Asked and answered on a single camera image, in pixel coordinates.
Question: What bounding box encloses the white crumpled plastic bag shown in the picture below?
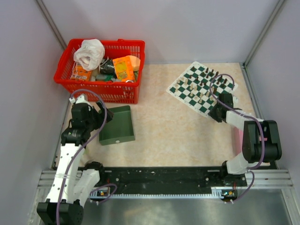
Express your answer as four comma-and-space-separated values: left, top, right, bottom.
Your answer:
73, 39, 105, 71

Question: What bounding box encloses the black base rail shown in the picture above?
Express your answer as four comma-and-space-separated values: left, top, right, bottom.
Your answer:
92, 166, 247, 195

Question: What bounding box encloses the black wrapped bundle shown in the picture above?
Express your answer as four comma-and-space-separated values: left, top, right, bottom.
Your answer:
98, 57, 115, 75

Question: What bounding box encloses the peach sponge block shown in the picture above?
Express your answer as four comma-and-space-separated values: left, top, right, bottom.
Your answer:
129, 55, 141, 72

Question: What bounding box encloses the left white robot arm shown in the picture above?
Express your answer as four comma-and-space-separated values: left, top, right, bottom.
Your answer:
37, 93, 113, 225

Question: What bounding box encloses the pink plastic tray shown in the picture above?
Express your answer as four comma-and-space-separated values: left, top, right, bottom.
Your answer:
233, 127, 243, 155

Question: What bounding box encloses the orange yellow snack package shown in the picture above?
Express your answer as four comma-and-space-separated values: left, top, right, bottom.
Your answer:
112, 56, 135, 82

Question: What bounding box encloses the dark green plastic tray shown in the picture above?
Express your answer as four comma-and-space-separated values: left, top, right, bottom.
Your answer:
99, 105, 135, 146

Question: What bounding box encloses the green white chess mat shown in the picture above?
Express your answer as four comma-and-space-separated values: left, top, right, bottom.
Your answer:
165, 61, 239, 121

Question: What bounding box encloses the red plastic shopping basket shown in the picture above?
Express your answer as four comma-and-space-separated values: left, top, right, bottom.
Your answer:
53, 38, 145, 104

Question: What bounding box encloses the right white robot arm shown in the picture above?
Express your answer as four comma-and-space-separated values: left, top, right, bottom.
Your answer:
209, 93, 282, 186

